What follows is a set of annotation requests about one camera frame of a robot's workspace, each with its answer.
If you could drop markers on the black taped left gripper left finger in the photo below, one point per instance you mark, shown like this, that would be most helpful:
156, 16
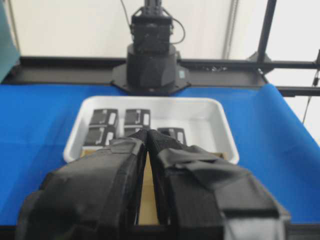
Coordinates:
50, 212

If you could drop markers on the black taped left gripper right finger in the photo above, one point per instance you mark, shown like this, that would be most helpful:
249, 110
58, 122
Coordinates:
205, 197

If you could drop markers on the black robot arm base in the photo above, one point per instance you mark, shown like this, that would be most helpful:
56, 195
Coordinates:
151, 67

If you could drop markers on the brown cardboard box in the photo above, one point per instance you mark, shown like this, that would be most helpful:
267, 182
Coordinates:
146, 195

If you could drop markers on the black white small box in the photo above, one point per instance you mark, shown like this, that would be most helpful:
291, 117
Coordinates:
174, 132
128, 131
137, 117
105, 116
99, 136

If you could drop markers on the white plastic tray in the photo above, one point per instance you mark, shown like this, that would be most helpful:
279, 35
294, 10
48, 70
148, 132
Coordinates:
203, 119

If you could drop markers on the black aluminium frame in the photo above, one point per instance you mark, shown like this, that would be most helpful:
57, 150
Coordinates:
212, 73

